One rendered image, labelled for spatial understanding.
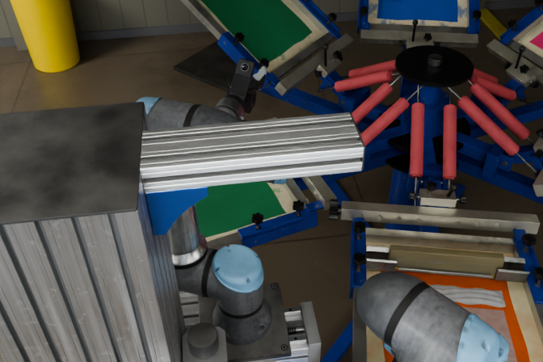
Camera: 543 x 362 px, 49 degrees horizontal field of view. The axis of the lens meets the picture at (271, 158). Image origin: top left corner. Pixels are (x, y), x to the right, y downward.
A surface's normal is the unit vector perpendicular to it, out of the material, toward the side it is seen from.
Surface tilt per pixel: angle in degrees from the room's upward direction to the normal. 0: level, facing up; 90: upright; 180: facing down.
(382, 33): 32
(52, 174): 0
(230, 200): 0
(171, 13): 90
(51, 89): 0
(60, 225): 90
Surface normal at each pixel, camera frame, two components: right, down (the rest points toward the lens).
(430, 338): -0.51, -0.24
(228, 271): 0.11, -0.75
